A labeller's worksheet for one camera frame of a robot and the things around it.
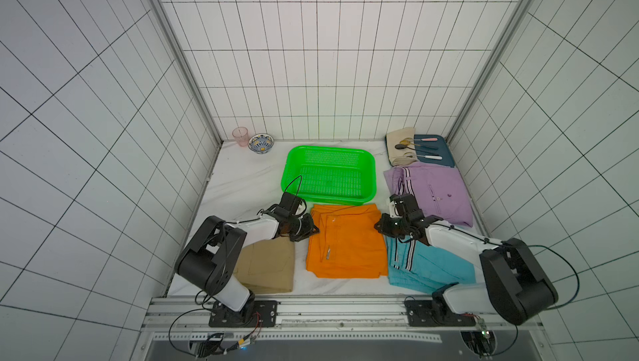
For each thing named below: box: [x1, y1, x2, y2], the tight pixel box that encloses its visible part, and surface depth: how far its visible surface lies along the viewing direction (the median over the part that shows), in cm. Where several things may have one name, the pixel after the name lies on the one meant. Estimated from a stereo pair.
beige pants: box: [232, 236, 295, 294], surface depth 80 cm
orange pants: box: [306, 203, 389, 279], surface depth 85 cm
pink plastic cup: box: [232, 126, 250, 148], surface depth 118 cm
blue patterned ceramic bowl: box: [247, 133, 275, 154], surface depth 120 cm
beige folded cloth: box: [385, 127, 417, 167], surface depth 120 cm
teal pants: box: [386, 235, 476, 294], surface depth 81 cm
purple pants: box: [383, 162, 474, 228], surface depth 102 cm
